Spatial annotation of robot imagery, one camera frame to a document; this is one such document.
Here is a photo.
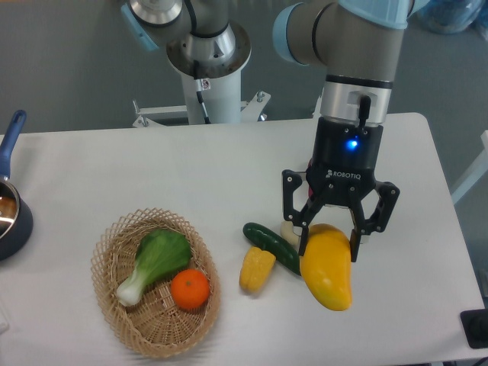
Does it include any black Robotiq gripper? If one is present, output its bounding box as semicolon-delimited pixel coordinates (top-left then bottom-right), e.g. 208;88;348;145
281;116;401;264

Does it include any yellow toy mango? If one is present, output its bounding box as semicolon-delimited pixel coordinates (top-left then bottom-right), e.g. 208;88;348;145
300;223;352;311

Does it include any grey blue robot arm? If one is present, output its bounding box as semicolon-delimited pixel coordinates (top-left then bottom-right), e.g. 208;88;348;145
121;1;424;258

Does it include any woven wicker basket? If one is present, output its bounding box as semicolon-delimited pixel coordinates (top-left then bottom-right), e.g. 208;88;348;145
91;208;221;358

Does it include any white toy garlic piece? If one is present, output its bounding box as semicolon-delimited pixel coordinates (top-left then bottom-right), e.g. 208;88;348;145
280;220;300;247

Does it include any dark green toy cucumber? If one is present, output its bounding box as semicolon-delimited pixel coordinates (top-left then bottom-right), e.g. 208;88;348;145
242;222;300;275

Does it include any yellow toy corn piece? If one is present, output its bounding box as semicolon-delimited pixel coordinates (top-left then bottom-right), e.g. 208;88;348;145
239;246;276;293

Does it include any orange toy tangerine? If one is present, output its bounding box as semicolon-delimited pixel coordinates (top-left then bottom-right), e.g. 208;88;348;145
170;269;210;310

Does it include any green toy bok choy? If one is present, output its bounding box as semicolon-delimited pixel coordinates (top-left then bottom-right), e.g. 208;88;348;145
116;229;191;307

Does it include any black device at table edge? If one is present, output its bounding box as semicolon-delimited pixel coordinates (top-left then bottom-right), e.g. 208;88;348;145
460;309;487;349

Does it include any blue plastic bag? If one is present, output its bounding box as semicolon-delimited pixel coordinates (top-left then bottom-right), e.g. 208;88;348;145
415;0;487;35

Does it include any white frame bar at right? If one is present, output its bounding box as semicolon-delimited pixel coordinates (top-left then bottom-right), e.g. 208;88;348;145
451;130;487;204

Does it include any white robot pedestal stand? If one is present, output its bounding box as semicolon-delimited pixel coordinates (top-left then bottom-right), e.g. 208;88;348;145
133;70;271;128

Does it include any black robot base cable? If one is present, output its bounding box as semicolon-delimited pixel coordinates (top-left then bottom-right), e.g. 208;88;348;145
191;59;212;125

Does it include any blue saucepan with handle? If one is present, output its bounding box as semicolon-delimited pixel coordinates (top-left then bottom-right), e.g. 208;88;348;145
1;110;34;261

